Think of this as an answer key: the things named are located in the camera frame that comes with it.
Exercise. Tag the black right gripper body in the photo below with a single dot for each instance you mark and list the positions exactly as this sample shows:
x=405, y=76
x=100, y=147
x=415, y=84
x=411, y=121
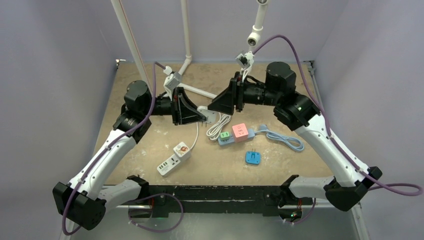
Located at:
x=237, y=93

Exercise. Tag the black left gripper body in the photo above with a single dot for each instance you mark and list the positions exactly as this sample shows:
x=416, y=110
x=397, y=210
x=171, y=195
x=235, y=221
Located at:
x=176, y=105

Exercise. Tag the green plug adapter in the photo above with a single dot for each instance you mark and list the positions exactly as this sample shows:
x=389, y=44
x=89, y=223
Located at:
x=225, y=135

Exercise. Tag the pink cube adapter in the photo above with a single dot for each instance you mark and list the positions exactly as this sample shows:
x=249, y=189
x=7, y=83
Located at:
x=240, y=132

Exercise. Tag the light blue power strip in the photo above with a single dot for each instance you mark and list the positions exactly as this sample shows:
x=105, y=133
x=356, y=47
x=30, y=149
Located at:
x=222, y=143

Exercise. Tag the white USB power strip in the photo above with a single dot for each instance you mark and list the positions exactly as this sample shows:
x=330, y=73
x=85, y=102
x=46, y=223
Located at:
x=169, y=165

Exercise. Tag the blue plug adapter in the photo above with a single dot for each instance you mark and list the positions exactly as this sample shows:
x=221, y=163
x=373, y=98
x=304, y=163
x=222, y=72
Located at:
x=252, y=158

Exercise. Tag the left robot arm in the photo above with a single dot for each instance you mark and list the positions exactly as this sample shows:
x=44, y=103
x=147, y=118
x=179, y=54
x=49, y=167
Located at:
x=109, y=149

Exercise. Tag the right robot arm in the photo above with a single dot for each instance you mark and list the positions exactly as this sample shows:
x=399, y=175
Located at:
x=351, y=179

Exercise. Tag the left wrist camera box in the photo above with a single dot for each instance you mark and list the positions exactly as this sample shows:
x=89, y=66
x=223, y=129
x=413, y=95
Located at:
x=172, y=80

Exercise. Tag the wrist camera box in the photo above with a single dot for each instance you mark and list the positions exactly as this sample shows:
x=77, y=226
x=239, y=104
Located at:
x=245, y=60
x=172, y=80

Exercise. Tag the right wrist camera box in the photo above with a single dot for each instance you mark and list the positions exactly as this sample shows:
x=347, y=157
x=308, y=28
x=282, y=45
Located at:
x=245, y=60

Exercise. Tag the white PVC pipe frame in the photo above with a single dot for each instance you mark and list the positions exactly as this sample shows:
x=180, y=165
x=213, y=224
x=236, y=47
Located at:
x=177, y=31

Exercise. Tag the aluminium front rail frame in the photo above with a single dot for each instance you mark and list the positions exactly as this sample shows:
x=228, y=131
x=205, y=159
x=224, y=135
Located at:
x=298, y=215

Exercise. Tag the aluminium rail right table edge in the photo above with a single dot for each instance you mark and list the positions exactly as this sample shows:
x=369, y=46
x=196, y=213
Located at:
x=326, y=126

